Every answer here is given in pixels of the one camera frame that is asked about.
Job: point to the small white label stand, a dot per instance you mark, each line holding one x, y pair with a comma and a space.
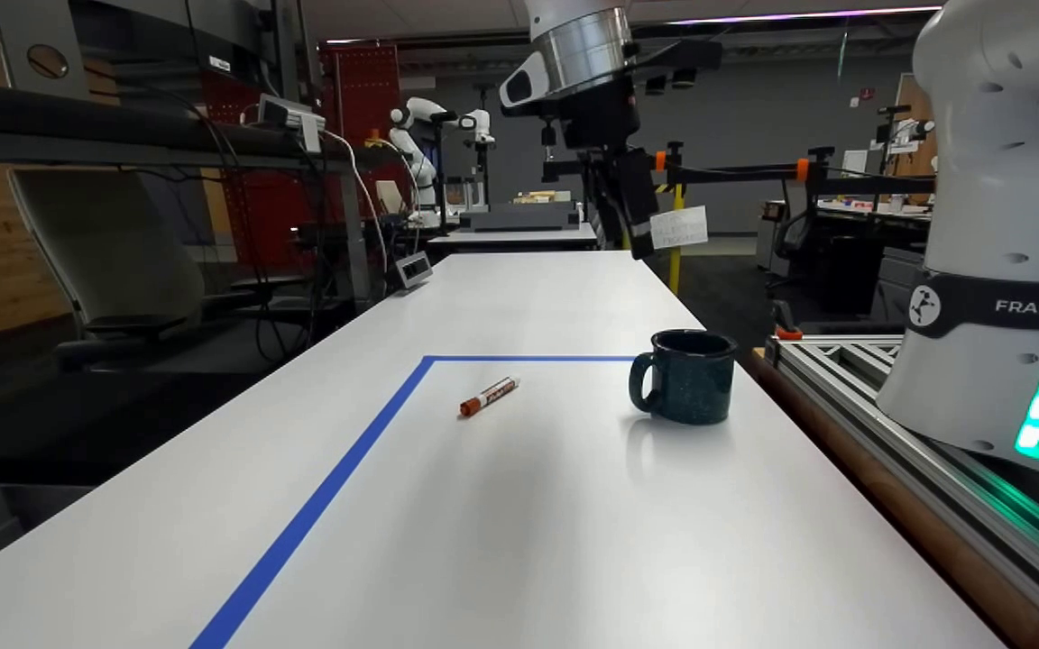
412, 269

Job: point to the red cabinet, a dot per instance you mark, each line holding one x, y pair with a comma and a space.
361, 121

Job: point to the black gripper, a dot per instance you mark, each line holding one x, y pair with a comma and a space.
598, 129

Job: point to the black boom with orange clamps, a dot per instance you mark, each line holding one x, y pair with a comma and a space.
785, 174

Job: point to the short blue tape strip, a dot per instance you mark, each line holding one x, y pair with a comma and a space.
533, 359

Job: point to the dark teal mug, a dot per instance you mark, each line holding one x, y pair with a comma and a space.
695, 381

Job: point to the red marker with white cap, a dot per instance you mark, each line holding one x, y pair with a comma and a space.
487, 399

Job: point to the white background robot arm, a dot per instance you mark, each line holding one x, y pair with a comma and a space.
416, 155

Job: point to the yellow post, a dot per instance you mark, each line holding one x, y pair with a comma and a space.
672, 272

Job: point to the white paper sign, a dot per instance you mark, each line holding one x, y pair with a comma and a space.
681, 224

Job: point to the long blue tape strip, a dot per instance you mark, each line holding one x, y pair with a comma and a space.
327, 492

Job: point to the orange and black clamp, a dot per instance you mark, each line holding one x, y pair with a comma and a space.
786, 334

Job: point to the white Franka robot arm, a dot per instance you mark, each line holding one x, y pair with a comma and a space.
1000, 181

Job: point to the white power box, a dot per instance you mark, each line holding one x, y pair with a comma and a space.
291, 121

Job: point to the grey metal beam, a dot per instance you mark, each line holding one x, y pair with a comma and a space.
124, 127

